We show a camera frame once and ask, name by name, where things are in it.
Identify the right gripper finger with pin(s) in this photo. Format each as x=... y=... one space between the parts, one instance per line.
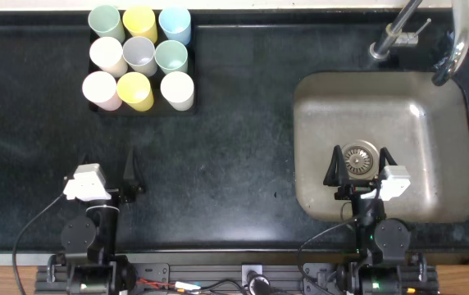
x=339 y=178
x=385 y=157

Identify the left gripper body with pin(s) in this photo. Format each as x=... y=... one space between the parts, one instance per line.
x=123 y=196

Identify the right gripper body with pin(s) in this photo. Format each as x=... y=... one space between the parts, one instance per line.
x=347 y=192

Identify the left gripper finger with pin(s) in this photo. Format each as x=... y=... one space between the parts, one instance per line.
x=133 y=178
x=83 y=160

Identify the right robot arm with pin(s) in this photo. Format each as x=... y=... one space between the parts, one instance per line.
x=392 y=237

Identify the steel sink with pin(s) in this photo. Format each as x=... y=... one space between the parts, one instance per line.
x=423 y=123

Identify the black tray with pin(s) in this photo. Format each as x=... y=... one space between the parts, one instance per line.
x=156 y=104

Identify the grey cup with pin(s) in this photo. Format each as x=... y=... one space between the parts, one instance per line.
x=138 y=53

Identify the green cup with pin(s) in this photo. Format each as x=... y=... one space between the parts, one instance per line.
x=171 y=55
x=103 y=20

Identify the steel tap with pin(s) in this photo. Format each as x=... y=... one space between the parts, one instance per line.
x=462 y=45

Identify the blue cup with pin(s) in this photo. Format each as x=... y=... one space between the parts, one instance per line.
x=174 y=22

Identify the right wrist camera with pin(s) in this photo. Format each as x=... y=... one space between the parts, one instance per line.
x=394 y=182

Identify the mounting rail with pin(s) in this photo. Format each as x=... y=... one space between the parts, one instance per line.
x=210 y=274

